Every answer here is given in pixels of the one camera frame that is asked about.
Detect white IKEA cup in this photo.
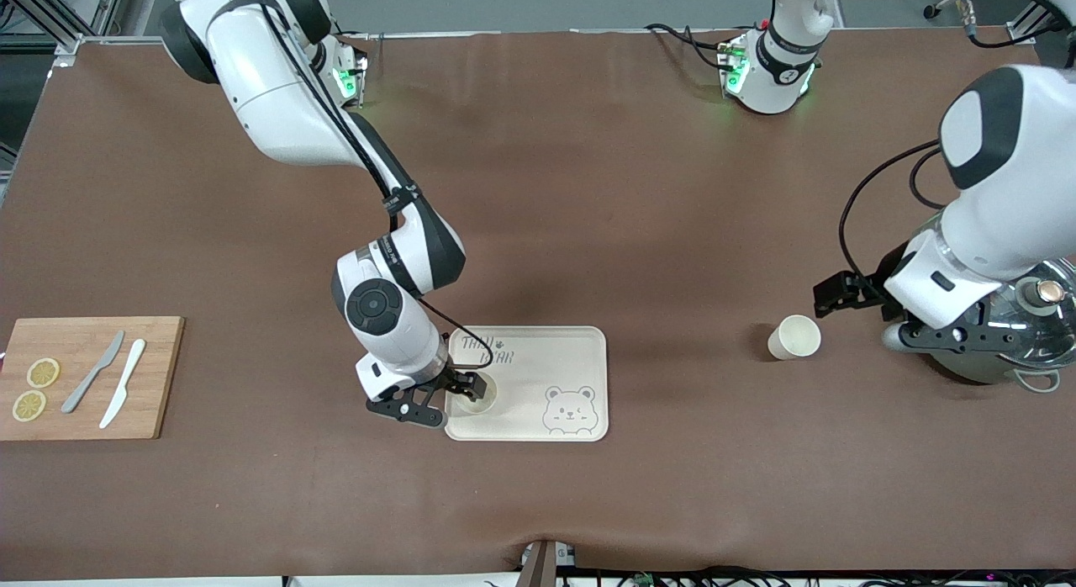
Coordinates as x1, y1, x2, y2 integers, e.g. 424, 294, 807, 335
454, 375, 498, 415
767, 315, 822, 362

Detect beige bear print tray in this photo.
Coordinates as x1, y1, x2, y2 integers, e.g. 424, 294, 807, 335
444, 325, 609, 443

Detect green-grey cooking pot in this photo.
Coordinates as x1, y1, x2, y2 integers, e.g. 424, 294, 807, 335
923, 259, 1076, 394

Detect glass pot lid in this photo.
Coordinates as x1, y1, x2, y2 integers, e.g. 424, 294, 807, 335
988, 257, 1076, 373

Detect brown table cover sheet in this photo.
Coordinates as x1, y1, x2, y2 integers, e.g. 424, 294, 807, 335
0, 28, 1076, 581

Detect white plastic knife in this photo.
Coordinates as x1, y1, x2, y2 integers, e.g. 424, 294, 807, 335
99, 339, 147, 430

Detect aluminium corner profile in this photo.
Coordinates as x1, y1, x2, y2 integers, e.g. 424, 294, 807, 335
1005, 0, 1056, 46

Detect black caster with grey leg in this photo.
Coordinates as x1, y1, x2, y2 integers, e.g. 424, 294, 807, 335
923, 0, 986, 21

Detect grey plastic knife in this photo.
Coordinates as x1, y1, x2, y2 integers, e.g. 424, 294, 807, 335
61, 331, 125, 415

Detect wooden cutting board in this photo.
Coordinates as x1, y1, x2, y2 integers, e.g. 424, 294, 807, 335
0, 316, 186, 442

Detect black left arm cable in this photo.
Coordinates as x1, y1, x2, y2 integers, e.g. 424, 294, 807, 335
838, 138, 944, 302

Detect grey mount post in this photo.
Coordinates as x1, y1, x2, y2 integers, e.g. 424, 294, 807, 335
517, 539, 578, 587

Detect black left base cables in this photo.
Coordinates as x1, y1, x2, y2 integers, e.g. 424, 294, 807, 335
646, 22, 725, 71

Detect aluminium frame with black bars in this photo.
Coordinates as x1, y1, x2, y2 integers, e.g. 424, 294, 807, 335
0, 0, 165, 56

